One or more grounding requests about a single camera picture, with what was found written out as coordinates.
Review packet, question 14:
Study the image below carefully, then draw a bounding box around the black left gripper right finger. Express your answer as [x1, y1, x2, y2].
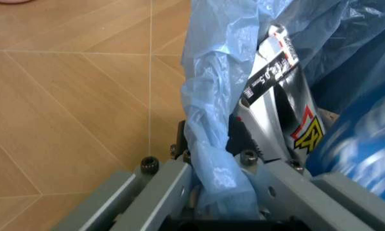
[225, 113, 385, 231]

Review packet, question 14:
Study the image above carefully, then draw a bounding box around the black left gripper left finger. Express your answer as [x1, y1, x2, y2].
[51, 119, 194, 231]

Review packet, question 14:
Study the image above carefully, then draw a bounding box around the light blue plastic bin bag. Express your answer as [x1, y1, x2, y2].
[179, 0, 385, 221]

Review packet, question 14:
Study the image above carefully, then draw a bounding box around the blue packet with white print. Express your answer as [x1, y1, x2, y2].
[306, 90, 385, 202]

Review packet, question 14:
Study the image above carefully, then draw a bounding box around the white and black printed package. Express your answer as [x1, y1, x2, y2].
[236, 23, 326, 167]

